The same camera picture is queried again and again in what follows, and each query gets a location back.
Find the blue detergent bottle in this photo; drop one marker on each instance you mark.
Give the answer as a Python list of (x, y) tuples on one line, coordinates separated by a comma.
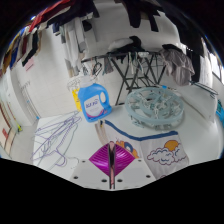
[(95, 103)]

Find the black folding drying rack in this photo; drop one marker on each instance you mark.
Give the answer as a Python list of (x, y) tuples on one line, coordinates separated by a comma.
[(125, 71)]

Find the hanging clothes row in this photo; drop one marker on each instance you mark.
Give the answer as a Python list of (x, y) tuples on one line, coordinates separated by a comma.
[(133, 10)]

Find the grey garment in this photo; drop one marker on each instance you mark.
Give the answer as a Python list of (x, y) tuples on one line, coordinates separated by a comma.
[(178, 66)]

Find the white pillow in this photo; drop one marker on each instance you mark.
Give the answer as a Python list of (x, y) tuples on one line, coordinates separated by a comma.
[(200, 101)]

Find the pink wall notice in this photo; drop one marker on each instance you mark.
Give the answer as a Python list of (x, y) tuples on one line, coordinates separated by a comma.
[(29, 63)]

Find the white cartoon print towel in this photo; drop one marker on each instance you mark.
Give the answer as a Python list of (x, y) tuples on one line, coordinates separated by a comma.
[(160, 146)]

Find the white hanger bundle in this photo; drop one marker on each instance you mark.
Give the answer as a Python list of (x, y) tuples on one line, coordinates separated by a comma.
[(75, 82)]

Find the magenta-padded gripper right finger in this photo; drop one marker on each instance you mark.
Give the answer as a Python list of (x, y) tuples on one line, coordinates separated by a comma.
[(124, 160)]

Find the white folded bedding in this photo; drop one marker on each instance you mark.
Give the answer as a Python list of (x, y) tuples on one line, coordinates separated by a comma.
[(118, 44)]

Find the round pale blue peg hanger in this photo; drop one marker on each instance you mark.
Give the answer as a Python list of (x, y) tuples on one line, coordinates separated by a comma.
[(153, 106)]

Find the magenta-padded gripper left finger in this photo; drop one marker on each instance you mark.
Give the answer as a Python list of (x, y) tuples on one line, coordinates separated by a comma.
[(100, 160)]

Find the green hoop hanger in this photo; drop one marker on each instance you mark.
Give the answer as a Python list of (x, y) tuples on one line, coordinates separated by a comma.
[(204, 88)]

